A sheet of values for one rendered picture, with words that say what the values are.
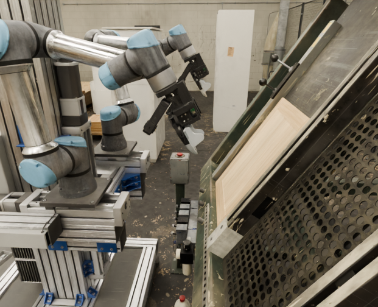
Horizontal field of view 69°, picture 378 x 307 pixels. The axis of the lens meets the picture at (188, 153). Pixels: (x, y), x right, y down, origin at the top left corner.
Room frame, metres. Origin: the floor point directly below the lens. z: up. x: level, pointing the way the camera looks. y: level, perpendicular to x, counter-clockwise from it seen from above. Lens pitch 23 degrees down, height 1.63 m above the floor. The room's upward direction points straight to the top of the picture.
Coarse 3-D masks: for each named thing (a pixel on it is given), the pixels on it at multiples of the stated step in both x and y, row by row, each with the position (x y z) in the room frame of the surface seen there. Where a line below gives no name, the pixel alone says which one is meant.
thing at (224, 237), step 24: (360, 72) 0.77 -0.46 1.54; (336, 96) 0.80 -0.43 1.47; (360, 96) 0.76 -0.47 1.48; (312, 120) 0.81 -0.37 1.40; (336, 120) 0.76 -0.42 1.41; (288, 144) 0.83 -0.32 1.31; (312, 144) 0.77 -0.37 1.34; (288, 168) 0.77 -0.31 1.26; (264, 192) 0.78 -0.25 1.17; (240, 216) 0.78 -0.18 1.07; (216, 240) 0.78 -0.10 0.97
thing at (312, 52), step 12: (336, 24) 1.34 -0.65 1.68; (324, 36) 1.35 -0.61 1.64; (312, 48) 1.35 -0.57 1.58; (300, 60) 1.39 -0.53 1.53; (312, 60) 1.35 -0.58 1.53; (300, 72) 1.35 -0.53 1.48; (288, 84) 1.36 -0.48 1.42; (276, 96) 1.36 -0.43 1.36; (264, 108) 1.38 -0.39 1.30; (252, 132) 1.37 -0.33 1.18; (240, 144) 1.37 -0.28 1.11; (228, 156) 1.38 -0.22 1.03; (216, 180) 1.38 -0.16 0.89
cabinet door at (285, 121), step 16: (272, 112) 1.31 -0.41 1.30; (288, 112) 1.14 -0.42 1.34; (272, 128) 1.18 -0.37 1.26; (288, 128) 1.04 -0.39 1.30; (256, 144) 1.21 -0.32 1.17; (272, 144) 1.06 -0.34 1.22; (240, 160) 1.25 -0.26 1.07; (256, 160) 1.09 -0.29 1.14; (272, 160) 0.96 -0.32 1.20; (224, 176) 1.29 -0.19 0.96; (240, 176) 1.12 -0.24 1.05; (256, 176) 0.98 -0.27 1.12; (224, 192) 1.15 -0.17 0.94; (240, 192) 1.00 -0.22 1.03; (224, 208) 1.02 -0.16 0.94
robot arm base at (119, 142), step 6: (120, 132) 1.49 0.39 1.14; (102, 138) 1.48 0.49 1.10; (108, 138) 1.46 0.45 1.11; (114, 138) 1.46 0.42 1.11; (120, 138) 1.48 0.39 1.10; (102, 144) 1.48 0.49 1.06; (108, 144) 1.45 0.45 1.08; (114, 144) 1.45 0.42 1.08; (120, 144) 1.48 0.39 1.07; (126, 144) 1.51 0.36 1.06; (108, 150) 1.44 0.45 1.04; (114, 150) 1.44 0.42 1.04
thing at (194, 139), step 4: (184, 128) 0.75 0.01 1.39; (188, 128) 0.75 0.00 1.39; (184, 132) 0.75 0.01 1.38; (188, 132) 0.75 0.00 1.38; (192, 132) 0.75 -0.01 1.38; (188, 136) 0.75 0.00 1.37; (192, 136) 0.75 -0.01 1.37; (196, 136) 0.75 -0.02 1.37; (200, 136) 0.75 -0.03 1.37; (188, 140) 0.74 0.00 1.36; (192, 140) 0.75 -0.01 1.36; (196, 140) 0.75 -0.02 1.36; (200, 140) 0.75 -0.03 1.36; (188, 144) 0.74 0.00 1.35; (192, 144) 0.75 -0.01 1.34; (196, 144) 0.75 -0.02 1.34; (188, 148) 0.74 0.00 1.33; (192, 148) 0.75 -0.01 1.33; (192, 152) 0.76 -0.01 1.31; (196, 152) 0.76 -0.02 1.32
